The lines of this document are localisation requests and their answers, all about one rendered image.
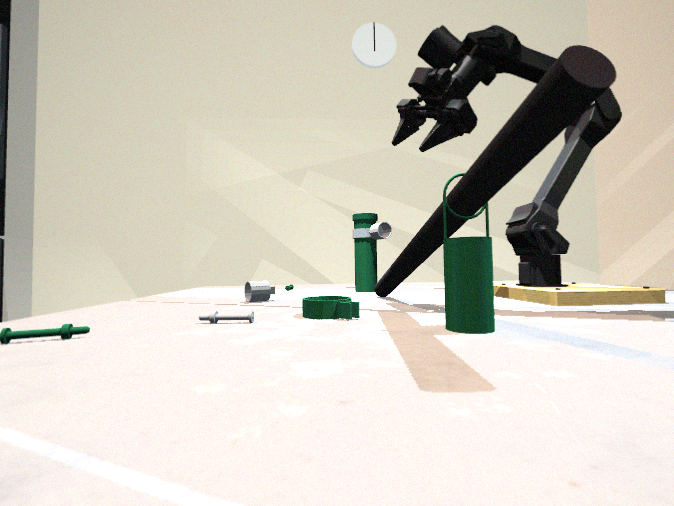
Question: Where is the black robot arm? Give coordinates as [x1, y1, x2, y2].
[408, 25, 622, 287]

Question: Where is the black cylindrical rod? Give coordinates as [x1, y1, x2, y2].
[374, 45, 617, 297]

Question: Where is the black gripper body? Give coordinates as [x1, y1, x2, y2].
[397, 74, 478, 134]

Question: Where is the white cylinder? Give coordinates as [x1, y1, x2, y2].
[244, 281, 275, 302]

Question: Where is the grey bolt with nut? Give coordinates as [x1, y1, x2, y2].
[198, 311, 254, 324]

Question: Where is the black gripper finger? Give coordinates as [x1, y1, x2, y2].
[419, 109, 464, 152]
[392, 107, 420, 146]

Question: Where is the green post with cap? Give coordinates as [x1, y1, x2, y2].
[352, 213, 378, 292]

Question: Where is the grey metal cup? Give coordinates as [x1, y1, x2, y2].
[352, 222, 392, 240]

